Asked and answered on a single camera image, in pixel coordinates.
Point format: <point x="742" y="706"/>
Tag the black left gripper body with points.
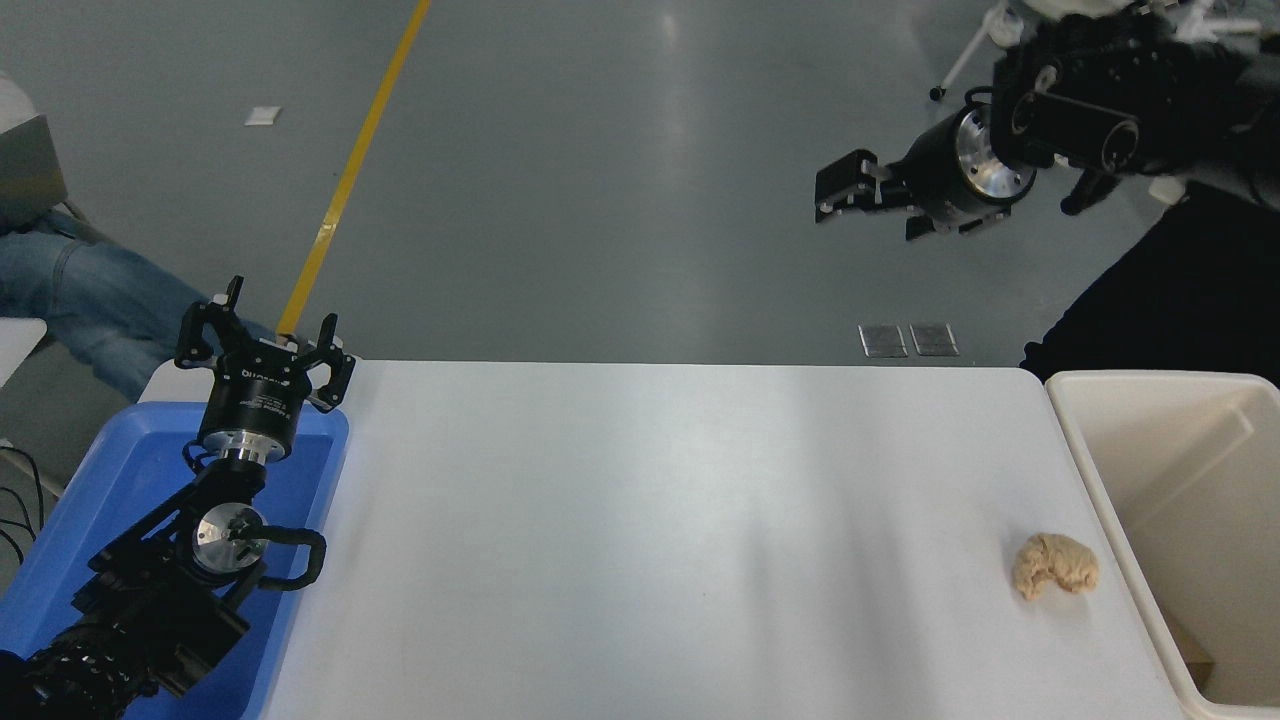
<point x="255" y="394"/>

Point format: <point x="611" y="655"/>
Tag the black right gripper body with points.
<point x="930" y="175"/>

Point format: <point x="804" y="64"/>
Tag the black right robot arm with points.
<point x="1080" y="120"/>

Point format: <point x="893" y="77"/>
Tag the metal floor outlet plate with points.
<point x="933" y="340"/>
<point x="883" y="341"/>

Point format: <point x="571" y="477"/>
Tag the seated person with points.
<point x="100" y="300"/>

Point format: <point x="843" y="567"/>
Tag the white wheeled chair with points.
<point x="965" y="55"/>

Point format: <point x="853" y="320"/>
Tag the blue plastic tray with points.
<point x="120" y="470"/>

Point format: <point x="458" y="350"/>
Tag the small white table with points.
<point x="15" y="345"/>

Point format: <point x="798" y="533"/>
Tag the grey box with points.
<point x="25" y="170"/>

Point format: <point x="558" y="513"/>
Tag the standing person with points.
<point x="1180" y="300"/>

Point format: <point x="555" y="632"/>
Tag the crumpled tan paper ball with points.
<point x="1055" y="567"/>

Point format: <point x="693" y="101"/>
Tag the large pale bin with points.
<point x="1190" y="480"/>

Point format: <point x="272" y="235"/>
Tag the brown cardboard piece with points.
<point x="1190" y="660"/>

